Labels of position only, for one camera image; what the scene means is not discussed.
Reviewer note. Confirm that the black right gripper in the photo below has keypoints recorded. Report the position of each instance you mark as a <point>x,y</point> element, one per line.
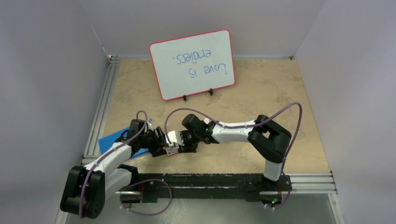
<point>187,149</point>

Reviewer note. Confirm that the aluminium frame rail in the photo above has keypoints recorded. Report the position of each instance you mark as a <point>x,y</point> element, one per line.
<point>303,184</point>

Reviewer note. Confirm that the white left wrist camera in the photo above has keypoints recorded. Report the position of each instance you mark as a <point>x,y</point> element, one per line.
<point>150,123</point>

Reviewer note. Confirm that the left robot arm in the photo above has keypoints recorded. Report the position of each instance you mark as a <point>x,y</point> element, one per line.
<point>89,186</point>

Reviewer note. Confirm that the blue plastic sheet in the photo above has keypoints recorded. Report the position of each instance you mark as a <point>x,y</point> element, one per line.
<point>107,142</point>

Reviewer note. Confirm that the red white staple box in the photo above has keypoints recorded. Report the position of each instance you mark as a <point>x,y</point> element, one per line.
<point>171,151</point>

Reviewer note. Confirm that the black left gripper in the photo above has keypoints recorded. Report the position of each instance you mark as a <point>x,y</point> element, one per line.
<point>159,142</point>

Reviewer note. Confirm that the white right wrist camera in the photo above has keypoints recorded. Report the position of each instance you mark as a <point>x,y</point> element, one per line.
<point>174,139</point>

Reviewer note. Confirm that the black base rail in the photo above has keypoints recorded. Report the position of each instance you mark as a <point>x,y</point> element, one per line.
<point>251,187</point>

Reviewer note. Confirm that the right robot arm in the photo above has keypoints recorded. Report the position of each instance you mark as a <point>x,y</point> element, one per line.
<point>269,138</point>

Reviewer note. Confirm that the white board with pink frame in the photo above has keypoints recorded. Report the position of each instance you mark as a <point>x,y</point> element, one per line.
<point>193,64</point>

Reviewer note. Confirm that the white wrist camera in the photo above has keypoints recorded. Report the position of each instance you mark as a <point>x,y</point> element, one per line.
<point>150,123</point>
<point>174,139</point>

